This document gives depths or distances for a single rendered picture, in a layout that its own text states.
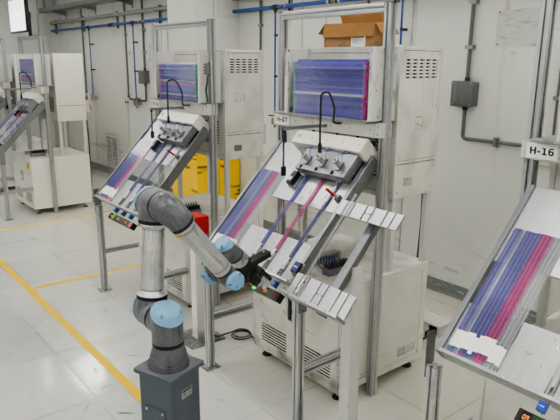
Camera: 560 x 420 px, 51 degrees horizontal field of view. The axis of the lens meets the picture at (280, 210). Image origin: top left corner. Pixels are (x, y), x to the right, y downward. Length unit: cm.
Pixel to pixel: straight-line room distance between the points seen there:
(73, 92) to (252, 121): 325
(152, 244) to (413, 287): 154
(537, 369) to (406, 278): 131
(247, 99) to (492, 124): 162
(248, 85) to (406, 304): 181
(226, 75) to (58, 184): 348
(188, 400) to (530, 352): 120
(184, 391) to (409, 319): 143
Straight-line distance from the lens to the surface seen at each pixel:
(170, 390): 222
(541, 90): 230
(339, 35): 331
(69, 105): 692
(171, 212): 207
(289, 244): 269
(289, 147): 316
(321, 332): 298
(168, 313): 216
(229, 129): 396
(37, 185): 690
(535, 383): 194
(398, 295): 312
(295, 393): 276
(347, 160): 274
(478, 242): 426
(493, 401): 243
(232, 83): 395
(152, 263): 223
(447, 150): 430
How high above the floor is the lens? 164
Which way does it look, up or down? 14 degrees down
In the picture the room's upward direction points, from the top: straight up
